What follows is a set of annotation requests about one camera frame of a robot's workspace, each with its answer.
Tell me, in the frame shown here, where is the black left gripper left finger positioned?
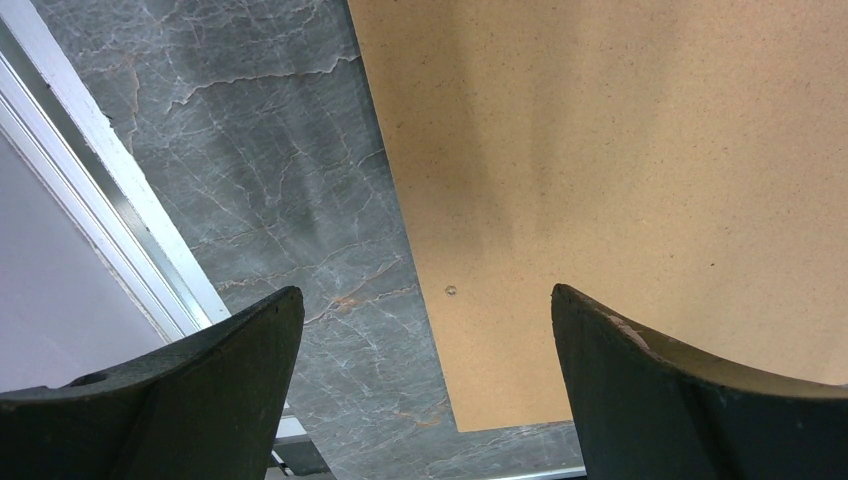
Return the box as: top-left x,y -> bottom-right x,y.
1,286 -> 305,479

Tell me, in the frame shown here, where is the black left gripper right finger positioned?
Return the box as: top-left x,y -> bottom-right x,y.
551,284 -> 847,479

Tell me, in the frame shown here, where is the brown fibreboard backing board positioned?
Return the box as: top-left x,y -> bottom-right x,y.
349,1 -> 847,432

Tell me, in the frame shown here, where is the aluminium rail frame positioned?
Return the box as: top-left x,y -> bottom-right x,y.
1,1 -> 585,479

